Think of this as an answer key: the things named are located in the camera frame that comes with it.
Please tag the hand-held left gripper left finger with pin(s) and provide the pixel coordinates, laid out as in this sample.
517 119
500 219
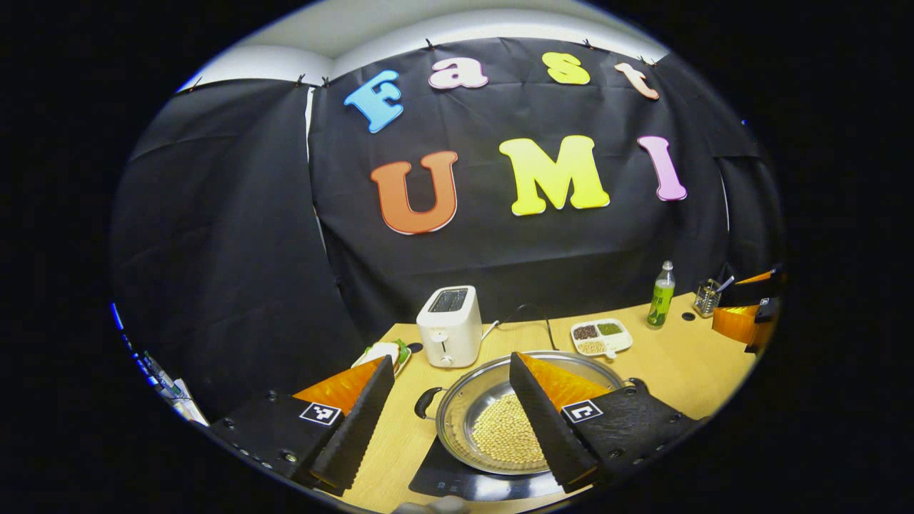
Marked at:
360 421

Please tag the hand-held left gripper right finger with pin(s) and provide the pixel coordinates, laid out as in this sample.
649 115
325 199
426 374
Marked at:
546 428

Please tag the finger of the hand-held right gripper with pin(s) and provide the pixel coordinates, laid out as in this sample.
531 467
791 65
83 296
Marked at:
750 291
735 323

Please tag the black induction cooktop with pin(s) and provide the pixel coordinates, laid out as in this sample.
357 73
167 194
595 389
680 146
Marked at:
443 478

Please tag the metal utensil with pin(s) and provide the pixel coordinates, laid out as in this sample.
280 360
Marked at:
727 283

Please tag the metal mesh utensil holder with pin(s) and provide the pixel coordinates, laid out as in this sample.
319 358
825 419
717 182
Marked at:
707 300

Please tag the pile of soybeans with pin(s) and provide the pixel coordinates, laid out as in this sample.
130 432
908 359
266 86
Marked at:
507 432

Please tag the small white plate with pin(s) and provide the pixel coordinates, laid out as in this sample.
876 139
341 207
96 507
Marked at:
403 365

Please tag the bread slice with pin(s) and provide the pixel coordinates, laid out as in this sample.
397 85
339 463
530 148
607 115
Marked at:
382 351

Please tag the green tea bottle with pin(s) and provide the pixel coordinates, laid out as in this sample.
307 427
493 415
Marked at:
660 300

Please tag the white divided bean dish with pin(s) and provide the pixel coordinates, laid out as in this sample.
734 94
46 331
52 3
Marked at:
618 341

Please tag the white toaster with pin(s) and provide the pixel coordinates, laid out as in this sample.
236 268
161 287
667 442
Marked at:
450 328

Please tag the black backdrop cloth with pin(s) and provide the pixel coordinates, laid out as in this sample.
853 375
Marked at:
500 264

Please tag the cluttered side desk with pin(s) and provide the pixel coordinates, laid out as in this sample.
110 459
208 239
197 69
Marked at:
175 396

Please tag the computer monitor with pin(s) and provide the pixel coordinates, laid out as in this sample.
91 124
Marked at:
116 318

